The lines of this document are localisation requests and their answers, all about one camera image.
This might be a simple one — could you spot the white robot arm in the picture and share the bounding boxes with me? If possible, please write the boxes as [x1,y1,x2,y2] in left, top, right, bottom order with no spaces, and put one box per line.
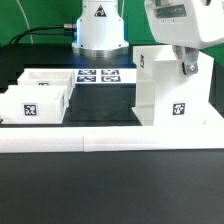
[72,0,224,75]

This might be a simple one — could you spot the white marker tag sheet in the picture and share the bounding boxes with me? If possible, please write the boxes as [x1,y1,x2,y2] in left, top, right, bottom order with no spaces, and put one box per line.
[75,68,136,84]

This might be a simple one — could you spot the white drawer cabinet frame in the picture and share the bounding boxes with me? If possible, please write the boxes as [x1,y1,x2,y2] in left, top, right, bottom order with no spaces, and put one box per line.
[133,45,214,127]

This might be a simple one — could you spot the white drawer box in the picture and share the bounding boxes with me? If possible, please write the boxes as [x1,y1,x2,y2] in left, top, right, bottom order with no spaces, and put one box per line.
[17,68,75,99]
[0,85,68,124]

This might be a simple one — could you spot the white front drawer box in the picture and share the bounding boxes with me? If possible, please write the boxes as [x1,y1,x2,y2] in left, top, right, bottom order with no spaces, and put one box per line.
[0,85,68,124]

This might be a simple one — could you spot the white thin cable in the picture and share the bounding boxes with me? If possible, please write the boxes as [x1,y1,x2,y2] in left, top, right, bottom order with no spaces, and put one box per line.
[15,0,35,45]

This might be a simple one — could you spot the white L-shaped border wall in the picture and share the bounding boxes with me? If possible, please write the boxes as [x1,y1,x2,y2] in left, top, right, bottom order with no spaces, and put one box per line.
[0,109,224,154]

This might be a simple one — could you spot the black cable bundle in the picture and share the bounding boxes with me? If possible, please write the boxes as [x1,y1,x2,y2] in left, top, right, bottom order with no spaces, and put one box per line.
[8,23,78,46]

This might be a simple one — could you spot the white rear drawer box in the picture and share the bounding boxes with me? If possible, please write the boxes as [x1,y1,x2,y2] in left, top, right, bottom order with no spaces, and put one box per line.
[17,68,75,99]

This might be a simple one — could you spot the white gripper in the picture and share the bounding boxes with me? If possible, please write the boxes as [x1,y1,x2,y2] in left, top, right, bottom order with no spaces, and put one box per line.
[144,0,224,75]

